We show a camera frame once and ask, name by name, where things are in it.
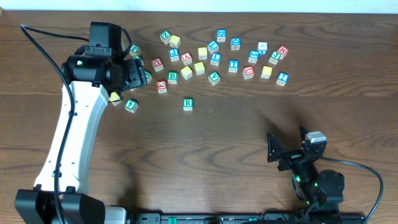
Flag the yellow C letter block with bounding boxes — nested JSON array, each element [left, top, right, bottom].
[[181, 66, 193, 80]]

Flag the blue L block lower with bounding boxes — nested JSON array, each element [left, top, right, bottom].
[[210, 53, 221, 66]]

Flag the green V block centre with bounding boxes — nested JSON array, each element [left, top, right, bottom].
[[208, 71, 221, 85]]

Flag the blue L block upper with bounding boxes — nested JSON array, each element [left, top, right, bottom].
[[207, 40, 220, 54]]

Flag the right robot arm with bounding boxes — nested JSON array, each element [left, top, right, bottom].
[[267, 127, 345, 210]]

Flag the yellow O block right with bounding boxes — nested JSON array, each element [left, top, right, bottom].
[[261, 66, 272, 79]]

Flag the blue D block top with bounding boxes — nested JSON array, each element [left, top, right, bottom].
[[216, 29, 226, 42]]

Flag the red u block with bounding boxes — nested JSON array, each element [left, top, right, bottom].
[[243, 66, 255, 80], [151, 57, 164, 72]]

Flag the green 4 number block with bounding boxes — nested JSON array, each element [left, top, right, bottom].
[[124, 100, 139, 113]]

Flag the yellow O letter block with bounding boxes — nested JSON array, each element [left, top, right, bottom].
[[194, 62, 205, 75]]

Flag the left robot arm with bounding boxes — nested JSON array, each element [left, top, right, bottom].
[[15, 55, 147, 223]]

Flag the blue T letter block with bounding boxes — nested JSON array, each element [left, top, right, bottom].
[[228, 60, 239, 73]]

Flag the green P letter block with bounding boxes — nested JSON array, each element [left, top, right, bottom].
[[129, 45, 141, 57]]

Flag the red U block left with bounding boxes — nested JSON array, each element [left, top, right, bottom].
[[151, 57, 164, 72]]

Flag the green N letter block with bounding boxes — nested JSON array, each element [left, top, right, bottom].
[[144, 70, 152, 83]]

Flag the blue 5 number block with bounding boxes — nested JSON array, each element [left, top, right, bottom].
[[248, 50, 259, 63]]

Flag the yellow block beside Z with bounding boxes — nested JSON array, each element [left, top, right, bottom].
[[169, 35, 181, 49]]

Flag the blue 2 number block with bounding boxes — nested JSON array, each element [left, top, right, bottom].
[[276, 72, 289, 86]]

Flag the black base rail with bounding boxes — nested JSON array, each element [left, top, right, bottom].
[[127, 210, 365, 224]]

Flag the blue D block right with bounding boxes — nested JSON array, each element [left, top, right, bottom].
[[231, 37, 241, 50]]

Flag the yellow S letter block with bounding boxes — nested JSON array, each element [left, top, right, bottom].
[[198, 47, 208, 60]]

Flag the red U block right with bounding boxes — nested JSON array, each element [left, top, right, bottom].
[[243, 66, 255, 80]]

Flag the green Z letter block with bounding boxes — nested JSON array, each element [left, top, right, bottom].
[[160, 30, 172, 45]]

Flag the red M letter block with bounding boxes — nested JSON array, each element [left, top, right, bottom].
[[277, 45, 289, 60]]

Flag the green J letter block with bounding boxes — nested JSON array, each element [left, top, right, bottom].
[[269, 51, 281, 65]]

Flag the blue d block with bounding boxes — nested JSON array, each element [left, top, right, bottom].
[[216, 29, 226, 42], [231, 37, 241, 50]]

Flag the blue P letter block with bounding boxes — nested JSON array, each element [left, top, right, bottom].
[[169, 49, 180, 62]]

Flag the green R letter block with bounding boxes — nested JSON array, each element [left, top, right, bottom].
[[183, 98, 193, 111]]

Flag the red A letter block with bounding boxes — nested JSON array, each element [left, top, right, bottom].
[[181, 52, 193, 66]]

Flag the yellow G letter block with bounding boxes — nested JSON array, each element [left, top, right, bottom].
[[109, 91, 123, 106]]

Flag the blue l block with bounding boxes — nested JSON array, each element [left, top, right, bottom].
[[210, 53, 221, 66], [207, 40, 220, 54]]

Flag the blue X letter block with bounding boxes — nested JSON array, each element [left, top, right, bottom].
[[257, 42, 267, 55]]

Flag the green 7 number block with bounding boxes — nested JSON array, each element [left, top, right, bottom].
[[133, 55, 144, 66]]

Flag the green B letter block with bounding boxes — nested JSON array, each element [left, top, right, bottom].
[[167, 71, 178, 85]]

